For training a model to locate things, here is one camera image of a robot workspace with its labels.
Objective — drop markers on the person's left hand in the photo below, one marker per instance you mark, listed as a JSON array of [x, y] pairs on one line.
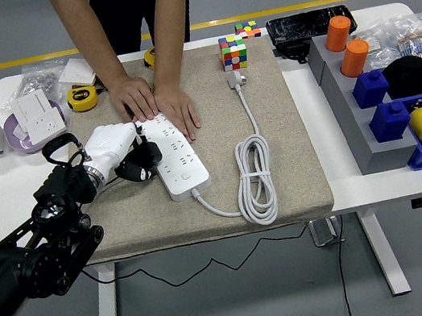
[[175, 107]]

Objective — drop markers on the grey-brown fabric mat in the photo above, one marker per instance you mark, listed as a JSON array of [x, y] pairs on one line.
[[145, 227]]

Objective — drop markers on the orange cylinder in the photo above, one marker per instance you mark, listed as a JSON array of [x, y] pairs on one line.
[[355, 59], [338, 35]]

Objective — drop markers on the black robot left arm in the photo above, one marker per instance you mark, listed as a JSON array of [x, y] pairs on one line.
[[28, 259]]

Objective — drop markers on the black cloth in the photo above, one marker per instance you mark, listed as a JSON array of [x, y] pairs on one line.
[[417, 74]]

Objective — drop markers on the person's torso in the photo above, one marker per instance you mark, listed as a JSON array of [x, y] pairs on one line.
[[139, 7]]

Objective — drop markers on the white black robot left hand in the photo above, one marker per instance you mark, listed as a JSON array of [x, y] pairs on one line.
[[110, 143]]

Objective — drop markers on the white switch plate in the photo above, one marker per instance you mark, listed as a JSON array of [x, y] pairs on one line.
[[34, 105]]

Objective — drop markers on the clear bag of small parts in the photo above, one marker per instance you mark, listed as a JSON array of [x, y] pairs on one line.
[[375, 45]]

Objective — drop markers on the white table leg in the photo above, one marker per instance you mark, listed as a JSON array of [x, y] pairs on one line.
[[383, 254], [106, 307]]

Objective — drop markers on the large colourful puzzle cube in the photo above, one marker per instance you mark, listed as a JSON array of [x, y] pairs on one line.
[[233, 53]]

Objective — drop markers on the small colourful puzzle cube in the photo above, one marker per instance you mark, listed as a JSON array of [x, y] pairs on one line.
[[247, 30]]

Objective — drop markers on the silver metal bracket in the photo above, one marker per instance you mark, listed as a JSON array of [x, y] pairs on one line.
[[322, 232]]

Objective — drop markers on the clear bag of resistors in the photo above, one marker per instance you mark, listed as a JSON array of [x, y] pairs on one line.
[[417, 41]]

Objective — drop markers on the white power strip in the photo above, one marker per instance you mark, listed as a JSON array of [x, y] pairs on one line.
[[184, 171]]

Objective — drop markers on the black plastic tray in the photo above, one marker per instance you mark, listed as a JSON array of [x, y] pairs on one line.
[[302, 25]]

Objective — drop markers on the white wall socket panel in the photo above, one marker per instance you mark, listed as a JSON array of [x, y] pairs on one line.
[[43, 124]]

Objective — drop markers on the purple bowl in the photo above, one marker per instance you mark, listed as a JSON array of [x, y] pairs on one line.
[[13, 139]]

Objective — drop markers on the yellow black tape measure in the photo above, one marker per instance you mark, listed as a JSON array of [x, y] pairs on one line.
[[150, 58], [82, 99]]

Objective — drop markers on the person's right hand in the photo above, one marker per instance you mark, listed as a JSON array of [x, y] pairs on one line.
[[132, 96]]

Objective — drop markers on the grey stepped stand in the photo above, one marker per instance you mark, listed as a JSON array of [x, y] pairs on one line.
[[358, 132]]

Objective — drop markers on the clear bag of screws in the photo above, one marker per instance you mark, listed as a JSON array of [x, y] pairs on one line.
[[37, 78]]

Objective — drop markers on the person's right forearm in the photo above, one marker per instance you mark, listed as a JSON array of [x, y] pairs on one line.
[[86, 28]]

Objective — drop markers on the black power adapter block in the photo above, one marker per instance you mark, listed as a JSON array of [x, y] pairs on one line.
[[292, 51]]

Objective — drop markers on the white wall switch panel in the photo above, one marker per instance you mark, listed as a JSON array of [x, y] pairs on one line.
[[77, 72]]

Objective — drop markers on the person's left forearm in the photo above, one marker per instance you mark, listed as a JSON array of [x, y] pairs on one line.
[[170, 18]]

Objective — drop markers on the blue block with knob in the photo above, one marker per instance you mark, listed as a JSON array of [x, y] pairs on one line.
[[389, 122], [371, 91]]

